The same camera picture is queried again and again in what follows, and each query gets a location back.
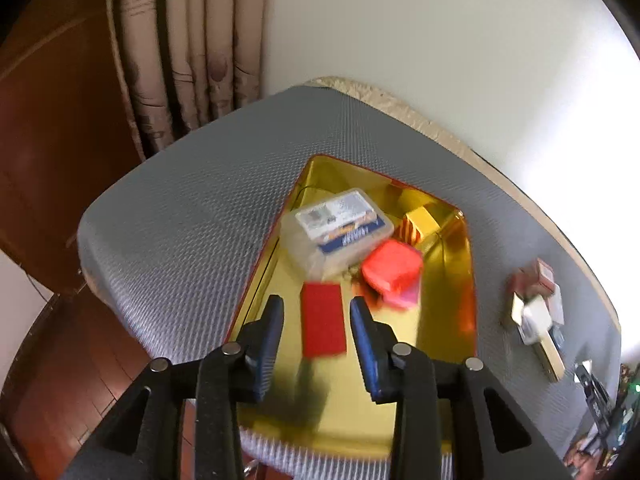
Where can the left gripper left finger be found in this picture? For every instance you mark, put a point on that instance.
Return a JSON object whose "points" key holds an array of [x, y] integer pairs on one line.
{"points": [[140, 436]]}

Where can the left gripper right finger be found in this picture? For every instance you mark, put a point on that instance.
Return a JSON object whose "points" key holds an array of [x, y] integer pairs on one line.
{"points": [[492, 437]]}

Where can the gold ribbed box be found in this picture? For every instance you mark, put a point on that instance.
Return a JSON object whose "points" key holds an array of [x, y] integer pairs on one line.
{"points": [[550, 357]]}

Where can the red rectangular box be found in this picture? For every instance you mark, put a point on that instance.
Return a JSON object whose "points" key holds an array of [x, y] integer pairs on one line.
{"points": [[322, 316]]}

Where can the white square box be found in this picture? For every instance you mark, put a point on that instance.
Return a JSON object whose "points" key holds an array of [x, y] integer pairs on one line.
{"points": [[534, 321]]}

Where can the tan small box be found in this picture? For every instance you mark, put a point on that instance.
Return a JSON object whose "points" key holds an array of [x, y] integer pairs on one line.
{"points": [[515, 309]]}

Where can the pink clear case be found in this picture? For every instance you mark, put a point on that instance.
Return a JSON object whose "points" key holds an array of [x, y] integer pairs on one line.
{"points": [[554, 305]]}

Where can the pink flat box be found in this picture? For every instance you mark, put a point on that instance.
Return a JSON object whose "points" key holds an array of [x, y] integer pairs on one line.
{"points": [[408, 298]]}

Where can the red white cigarette box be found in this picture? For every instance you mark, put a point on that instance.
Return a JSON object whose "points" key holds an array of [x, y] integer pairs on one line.
{"points": [[534, 279]]}

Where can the grey textured table mat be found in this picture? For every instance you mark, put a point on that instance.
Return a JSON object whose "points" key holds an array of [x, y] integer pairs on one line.
{"points": [[171, 247]]}

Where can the red rounded box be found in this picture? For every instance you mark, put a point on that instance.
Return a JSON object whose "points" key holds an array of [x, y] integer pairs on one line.
{"points": [[392, 267]]}

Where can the yellow striped small box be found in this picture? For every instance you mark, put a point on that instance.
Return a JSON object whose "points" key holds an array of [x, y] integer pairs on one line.
{"points": [[416, 226]]}

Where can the clear plastic card box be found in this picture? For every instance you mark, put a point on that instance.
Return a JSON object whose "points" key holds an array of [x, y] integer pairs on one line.
{"points": [[331, 235]]}

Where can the brown wooden door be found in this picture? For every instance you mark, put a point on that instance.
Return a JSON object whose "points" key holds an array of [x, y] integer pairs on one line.
{"points": [[64, 134]]}

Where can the beige patterned curtain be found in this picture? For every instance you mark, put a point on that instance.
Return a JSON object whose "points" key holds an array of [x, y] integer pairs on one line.
{"points": [[183, 63]]}

